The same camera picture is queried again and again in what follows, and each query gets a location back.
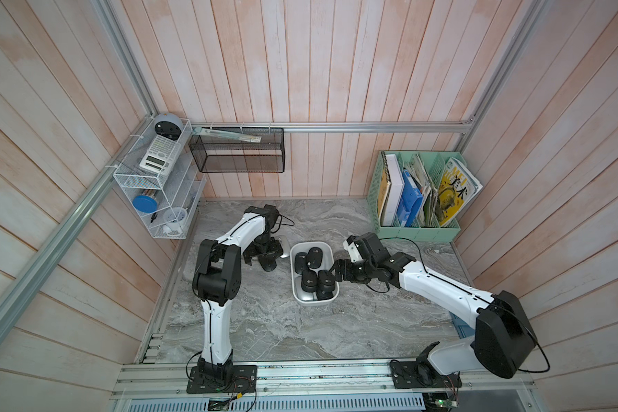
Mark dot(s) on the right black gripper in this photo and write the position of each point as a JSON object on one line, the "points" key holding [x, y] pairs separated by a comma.
{"points": [[346, 275]]}

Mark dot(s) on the ruler on basket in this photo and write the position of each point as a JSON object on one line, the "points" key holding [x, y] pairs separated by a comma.
{"points": [[223, 134]]}

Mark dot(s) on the white calculator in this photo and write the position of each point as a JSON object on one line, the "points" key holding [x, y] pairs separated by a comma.
{"points": [[161, 156]]}

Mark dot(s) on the black mesh basket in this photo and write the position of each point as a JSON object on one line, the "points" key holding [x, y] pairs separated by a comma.
{"points": [[214, 155]]}

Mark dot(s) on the white storage box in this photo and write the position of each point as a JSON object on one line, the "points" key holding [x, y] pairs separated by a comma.
{"points": [[328, 261]]}

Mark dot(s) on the blue folder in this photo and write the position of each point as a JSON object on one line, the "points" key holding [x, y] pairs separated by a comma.
{"points": [[411, 201]]}

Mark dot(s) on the white book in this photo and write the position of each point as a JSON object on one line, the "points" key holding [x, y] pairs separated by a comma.
{"points": [[394, 190]]}

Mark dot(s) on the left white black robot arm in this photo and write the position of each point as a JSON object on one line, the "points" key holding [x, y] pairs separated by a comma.
{"points": [[218, 276]]}

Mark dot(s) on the white round speaker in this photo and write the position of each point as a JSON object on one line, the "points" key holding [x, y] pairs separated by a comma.
{"points": [[168, 125]]}

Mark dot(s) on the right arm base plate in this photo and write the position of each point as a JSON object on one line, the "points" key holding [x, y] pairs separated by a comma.
{"points": [[421, 375]]}

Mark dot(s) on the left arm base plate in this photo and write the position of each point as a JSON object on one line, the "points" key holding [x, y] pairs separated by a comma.
{"points": [[208, 379]]}

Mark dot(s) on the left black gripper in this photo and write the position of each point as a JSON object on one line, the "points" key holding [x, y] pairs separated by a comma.
{"points": [[275, 249]]}

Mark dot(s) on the papers in organizer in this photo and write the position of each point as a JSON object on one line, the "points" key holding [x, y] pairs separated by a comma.
{"points": [[418, 171]]}

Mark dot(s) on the blue wallet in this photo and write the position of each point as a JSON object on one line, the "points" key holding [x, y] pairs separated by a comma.
{"points": [[463, 329]]}

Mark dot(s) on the green file organizer box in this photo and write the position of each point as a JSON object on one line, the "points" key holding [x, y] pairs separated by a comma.
{"points": [[434, 161]]}

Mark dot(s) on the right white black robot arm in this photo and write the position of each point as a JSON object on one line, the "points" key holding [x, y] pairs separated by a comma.
{"points": [[503, 337]]}

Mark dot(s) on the white wire shelf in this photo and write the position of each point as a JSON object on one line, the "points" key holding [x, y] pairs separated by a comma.
{"points": [[183, 187]]}

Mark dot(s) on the yellow magazine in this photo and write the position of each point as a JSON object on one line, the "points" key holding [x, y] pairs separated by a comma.
{"points": [[457, 188]]}

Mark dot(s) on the blue lid container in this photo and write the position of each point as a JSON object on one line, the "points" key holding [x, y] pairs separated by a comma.
{"points": [[146, 201]]}

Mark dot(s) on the black mouse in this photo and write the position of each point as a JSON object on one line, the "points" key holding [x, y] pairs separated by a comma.
{"points": [[315, 258], [300, 262], [326, 285], [309, 281]]}

